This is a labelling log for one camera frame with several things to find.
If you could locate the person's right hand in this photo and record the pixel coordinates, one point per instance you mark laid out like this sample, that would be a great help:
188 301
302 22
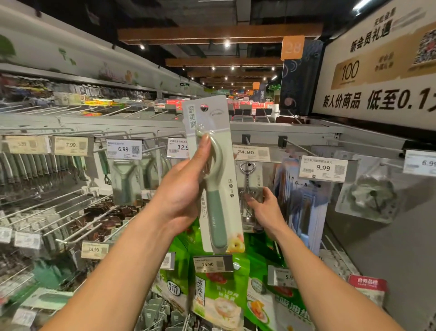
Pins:
269 215

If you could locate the round steel cutter packet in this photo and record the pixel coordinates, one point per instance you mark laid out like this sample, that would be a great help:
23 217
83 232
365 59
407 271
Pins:
371 194

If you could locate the black chalkboard pillar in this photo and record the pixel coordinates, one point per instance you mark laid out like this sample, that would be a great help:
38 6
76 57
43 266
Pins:
300 82

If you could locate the person's right forearm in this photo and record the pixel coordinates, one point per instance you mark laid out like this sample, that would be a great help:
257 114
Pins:
327 286

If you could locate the person's left hand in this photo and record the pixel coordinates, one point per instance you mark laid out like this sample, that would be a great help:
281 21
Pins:
177 198

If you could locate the blue card packets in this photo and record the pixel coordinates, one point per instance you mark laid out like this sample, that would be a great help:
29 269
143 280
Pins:
300 204

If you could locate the kitchen tools display rack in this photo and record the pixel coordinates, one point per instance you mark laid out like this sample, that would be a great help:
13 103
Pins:
388 252

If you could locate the metal corkscrew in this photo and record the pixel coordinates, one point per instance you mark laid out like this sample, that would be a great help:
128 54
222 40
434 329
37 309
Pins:
249 181

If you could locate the white promo sign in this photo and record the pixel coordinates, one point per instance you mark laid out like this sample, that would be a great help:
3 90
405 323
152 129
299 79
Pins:
388 68

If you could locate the orange aisle number sign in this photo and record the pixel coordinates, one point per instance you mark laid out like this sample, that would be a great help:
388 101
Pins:
293 48

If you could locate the rows of hanging utensil packets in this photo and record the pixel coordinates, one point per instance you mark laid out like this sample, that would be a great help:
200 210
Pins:
82 218

